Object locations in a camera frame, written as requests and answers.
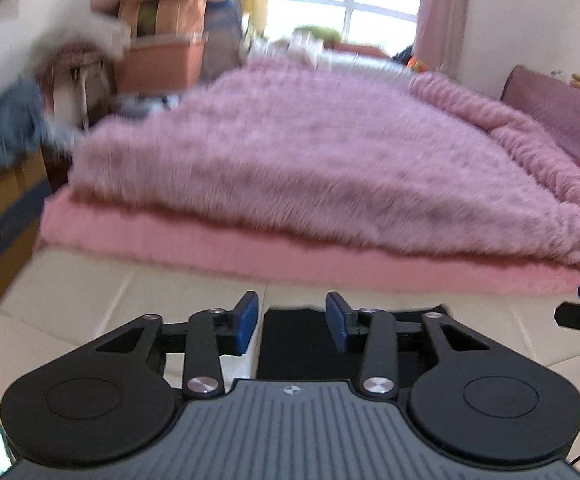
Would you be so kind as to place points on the pink curtain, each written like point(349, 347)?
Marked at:
point(440, 10)

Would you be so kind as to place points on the blue-grey cloth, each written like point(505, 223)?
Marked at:
point(0, 125)

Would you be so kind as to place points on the cream leather bed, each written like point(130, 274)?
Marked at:
point(120, 285)

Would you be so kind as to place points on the purple headboard cushion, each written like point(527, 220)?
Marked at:
point(560, 115)

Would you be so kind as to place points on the pink bed sheet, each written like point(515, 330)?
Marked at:
point(220, 245)

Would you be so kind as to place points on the purple fluffy blanket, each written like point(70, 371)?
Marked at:
point(320, 160)

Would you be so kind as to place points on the cardboard box with blue stripe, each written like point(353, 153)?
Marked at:
point(0, 210)

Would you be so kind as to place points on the brown patterned cushion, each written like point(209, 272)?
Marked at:
point(165, 15)

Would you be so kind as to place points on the orange-brown storage box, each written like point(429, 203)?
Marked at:
point(160, 62)

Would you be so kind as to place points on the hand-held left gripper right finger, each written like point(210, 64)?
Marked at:
point(335, 320)

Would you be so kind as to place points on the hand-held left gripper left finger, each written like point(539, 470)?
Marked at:
point(247, 322)

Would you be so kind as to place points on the black pants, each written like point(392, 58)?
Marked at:
point(295, 340)

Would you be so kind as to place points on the white bedding pile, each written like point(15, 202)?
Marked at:
point(290, 47)

